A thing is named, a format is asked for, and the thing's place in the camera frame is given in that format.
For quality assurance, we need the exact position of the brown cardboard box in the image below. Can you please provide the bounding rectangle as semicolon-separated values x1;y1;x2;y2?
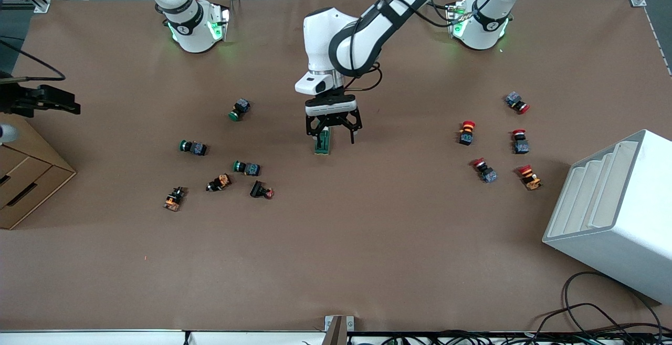
0;111;77;230

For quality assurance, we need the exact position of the black push button red block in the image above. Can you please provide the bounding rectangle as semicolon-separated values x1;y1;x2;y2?
249;180;275;200

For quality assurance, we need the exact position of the black push button orange block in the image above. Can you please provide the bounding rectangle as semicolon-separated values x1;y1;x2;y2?
163;186;187;212
206;173;233;193

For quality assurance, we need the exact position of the red mushroom button black block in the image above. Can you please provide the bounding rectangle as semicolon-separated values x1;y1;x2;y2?
458;120;477;147

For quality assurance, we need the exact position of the red mushroom button grey block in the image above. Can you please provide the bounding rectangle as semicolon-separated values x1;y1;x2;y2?
505;91;531;114
512;129;530;155
471;158;498;184

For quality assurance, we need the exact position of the red mushroom button orange block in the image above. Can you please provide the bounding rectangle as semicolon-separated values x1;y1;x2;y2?
517;164;543;191

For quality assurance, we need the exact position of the white slotted storage rack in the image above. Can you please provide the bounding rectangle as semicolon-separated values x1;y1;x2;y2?
542;129;672;305

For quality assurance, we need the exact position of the black left arm base cable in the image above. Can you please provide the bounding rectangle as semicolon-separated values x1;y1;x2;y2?
415;0;458;26

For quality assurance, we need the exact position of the metal table edge bracket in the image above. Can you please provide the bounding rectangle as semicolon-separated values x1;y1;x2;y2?
324;315;355;345

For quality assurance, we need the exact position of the white table edge rail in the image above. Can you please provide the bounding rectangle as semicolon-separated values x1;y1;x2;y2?
0;328;672;345

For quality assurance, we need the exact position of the black floor cable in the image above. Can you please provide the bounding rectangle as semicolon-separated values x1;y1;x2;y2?
525;302;652;341
563;270;665;335

